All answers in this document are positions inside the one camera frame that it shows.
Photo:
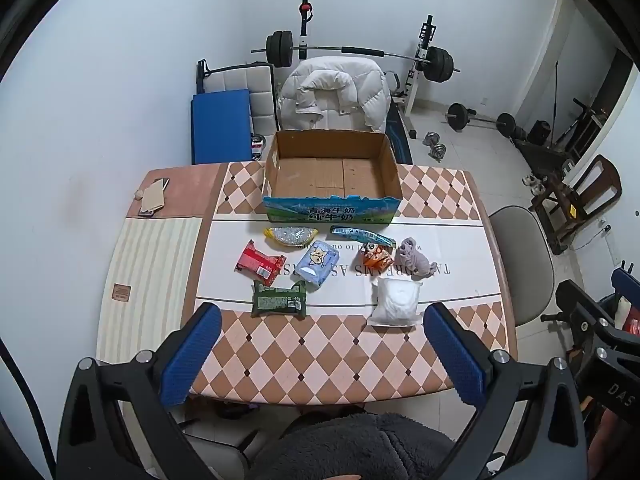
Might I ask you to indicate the blue padded bench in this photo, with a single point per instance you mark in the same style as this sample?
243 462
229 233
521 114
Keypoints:
220 125

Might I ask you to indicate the person's right forearm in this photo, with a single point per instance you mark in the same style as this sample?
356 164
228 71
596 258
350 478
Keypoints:
612 440

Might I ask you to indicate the black metal stand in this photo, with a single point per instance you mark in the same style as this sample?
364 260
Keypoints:
582 125

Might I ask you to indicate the white quilted panel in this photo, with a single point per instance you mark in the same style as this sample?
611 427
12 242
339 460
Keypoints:
232 77

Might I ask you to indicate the green snack packet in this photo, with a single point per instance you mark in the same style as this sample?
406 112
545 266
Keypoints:
277 300

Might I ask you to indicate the black speaker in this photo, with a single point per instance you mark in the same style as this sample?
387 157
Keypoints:
539 132

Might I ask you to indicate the red snack packet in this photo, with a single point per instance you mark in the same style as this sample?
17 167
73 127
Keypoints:
257 262

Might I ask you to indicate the cream and pink table mat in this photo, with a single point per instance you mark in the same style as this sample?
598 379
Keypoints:
150 270

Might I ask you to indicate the long barbell with black plates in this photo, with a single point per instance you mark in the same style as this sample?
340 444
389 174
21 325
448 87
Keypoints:
360 50

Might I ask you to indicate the white down jacket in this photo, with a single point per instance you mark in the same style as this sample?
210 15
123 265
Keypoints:
330 90

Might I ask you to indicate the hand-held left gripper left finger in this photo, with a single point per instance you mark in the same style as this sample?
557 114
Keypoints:
192 355

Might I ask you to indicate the dark grey fleece garment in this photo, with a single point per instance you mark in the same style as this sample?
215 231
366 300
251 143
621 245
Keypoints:
350 445

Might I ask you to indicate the beige round chair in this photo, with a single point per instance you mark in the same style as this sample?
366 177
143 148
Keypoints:
520 260

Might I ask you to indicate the stack of black weight plates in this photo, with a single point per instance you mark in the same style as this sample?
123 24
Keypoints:
519 133

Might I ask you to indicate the checkered printed tablecloth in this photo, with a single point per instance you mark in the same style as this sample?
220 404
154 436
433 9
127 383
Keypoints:
280 360

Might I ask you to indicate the cardboard piece with phone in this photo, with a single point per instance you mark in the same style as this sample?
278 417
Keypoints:
162 181

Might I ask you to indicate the short barbell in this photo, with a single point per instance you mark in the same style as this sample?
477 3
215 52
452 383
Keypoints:
457 114

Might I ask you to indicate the orange snack packet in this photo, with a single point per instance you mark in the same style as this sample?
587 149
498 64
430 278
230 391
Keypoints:
375 258

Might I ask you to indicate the flat cardboard piece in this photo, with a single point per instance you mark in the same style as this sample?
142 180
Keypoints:
154 199

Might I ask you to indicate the black exercise platform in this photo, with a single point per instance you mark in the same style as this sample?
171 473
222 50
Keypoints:
545 157

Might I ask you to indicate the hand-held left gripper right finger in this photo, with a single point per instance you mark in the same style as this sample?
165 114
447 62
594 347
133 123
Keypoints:
455 355

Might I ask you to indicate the red bag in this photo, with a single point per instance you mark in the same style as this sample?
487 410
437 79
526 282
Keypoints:
635 322

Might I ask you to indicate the dark wooden chair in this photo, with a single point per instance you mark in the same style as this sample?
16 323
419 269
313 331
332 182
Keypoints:
602 180

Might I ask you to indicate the grey purple cloth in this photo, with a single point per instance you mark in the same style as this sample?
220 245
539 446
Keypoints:
412 258

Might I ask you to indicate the white door frame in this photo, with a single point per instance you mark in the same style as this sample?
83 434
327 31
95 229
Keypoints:
544 55

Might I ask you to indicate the red and silver object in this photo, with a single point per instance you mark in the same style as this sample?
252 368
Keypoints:
257 146

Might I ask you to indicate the cardboard box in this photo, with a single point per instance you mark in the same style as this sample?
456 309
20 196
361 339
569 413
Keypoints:
325 175

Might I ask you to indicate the pair of white shoes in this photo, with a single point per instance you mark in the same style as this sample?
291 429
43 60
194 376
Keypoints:
533 185

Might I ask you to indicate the white clear plastic bag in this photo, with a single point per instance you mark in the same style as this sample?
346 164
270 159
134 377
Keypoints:
395 302

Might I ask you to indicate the weight bench with rack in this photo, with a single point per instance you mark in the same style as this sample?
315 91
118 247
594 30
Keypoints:
400 140

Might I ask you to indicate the chrome dumbbell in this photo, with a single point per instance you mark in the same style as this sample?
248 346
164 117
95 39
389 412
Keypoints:
431 139
439 151

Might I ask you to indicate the long blue snack packet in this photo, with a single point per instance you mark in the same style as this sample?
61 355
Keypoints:
360 234

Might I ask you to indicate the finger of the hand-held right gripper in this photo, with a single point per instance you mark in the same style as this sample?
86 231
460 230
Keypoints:
600 317
627 276

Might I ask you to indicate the silver yellow snack packet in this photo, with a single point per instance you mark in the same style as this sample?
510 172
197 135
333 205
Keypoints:
292 236

